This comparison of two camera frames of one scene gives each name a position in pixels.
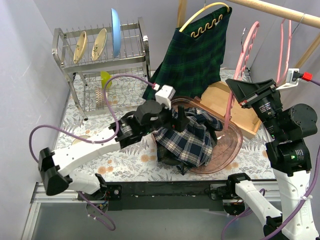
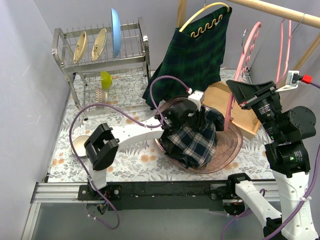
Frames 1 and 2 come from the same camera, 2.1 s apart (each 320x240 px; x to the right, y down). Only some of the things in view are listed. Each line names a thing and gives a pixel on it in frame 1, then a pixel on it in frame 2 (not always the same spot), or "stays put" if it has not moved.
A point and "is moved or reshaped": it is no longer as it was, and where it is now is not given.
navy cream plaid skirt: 192,148 is moved or reshaped
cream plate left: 80,47 stays put
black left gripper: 178,122 to 191,116
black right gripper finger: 242,91 stays put
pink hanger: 289,50 stays put
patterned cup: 99,97 stays put
